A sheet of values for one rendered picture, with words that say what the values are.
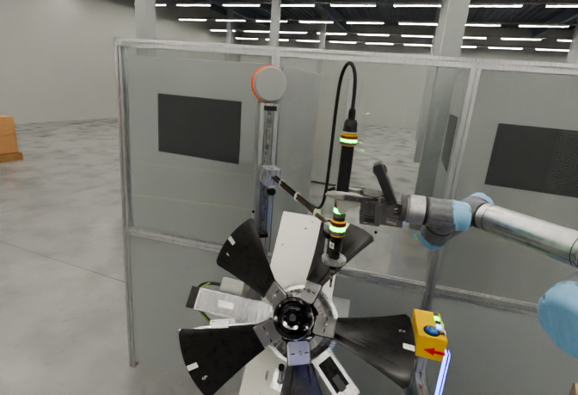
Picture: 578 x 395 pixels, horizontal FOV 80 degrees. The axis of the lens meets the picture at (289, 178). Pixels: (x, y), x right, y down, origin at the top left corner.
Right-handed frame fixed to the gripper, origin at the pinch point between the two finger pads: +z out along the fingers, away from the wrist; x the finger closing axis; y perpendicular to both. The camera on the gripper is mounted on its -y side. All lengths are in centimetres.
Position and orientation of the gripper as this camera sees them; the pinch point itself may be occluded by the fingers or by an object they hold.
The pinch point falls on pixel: (331, 189)
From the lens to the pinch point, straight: 95.4
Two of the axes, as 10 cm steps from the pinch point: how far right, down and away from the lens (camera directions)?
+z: -9.7, -1.3, 2.1
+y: -0.8, 9.6, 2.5
